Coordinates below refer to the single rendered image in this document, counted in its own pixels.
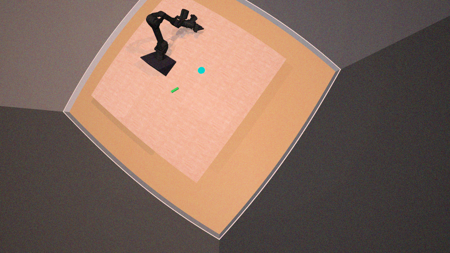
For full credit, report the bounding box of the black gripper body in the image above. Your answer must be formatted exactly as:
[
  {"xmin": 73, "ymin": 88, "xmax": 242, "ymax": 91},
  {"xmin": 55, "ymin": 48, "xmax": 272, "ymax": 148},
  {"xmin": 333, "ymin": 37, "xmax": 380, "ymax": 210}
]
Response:
[{"xmin": 185, "ymin": 20, "xmax": 199, "ymax": 33}]

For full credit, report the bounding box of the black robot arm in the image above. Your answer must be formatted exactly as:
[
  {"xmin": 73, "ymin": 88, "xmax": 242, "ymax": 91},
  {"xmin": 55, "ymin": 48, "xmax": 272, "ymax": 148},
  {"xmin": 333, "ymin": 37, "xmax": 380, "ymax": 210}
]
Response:
[{"xmin": 146, "ymin": 9, "xmax": 197, "ymax": 61}]

